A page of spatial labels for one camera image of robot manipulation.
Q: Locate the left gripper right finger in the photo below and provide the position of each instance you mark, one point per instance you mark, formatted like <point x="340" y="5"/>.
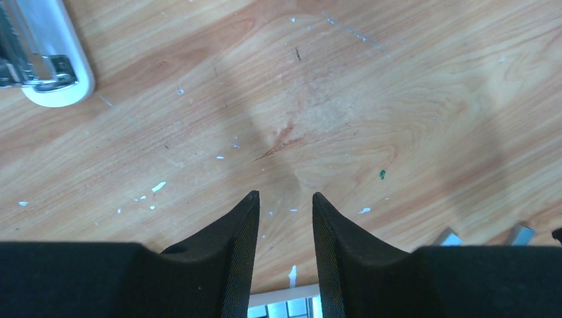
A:
<point x="363" y="276"/>

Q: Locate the grey white stapler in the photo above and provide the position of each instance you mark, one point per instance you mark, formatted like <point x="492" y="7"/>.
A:
<point x="41" y="54"/>

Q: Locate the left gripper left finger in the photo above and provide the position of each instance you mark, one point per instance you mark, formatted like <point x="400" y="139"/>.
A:
<point x="208" y="274"/>

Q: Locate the loose silver staple strip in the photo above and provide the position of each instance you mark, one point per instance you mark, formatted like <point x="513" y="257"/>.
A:
<point x="520" y="236"/>

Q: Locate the silver staple strip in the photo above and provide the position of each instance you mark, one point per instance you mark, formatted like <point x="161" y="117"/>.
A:
<point x="448" y="238"/>
<point x="520" y="236"/>

